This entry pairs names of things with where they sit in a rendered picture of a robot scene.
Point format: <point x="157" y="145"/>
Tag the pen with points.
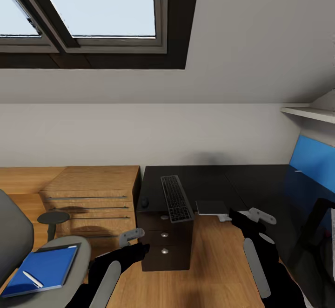
<point x="30" y="277"/>

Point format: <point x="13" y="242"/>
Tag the swivel chair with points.
<point x="17" y="241"/>

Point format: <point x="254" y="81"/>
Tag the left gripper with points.
<point x="136" y="252"/>

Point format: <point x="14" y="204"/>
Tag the notebook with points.
<point x="211" y="208"/>

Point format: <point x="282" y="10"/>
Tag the monitor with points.
<point x="308" y="229"/>

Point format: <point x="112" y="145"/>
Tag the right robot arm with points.
<point x="276" y="287"/>

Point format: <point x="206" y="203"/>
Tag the mouse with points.
<point x="144" y="201"/>

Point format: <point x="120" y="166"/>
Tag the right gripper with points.
<point x="242" y="221"/>

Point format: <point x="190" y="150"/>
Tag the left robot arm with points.
<point x="106" y="271"/>

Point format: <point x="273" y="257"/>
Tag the folder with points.
<point x="49" y="267"/>

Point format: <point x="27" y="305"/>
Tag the keyboard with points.
<point x="178" y="205"/>

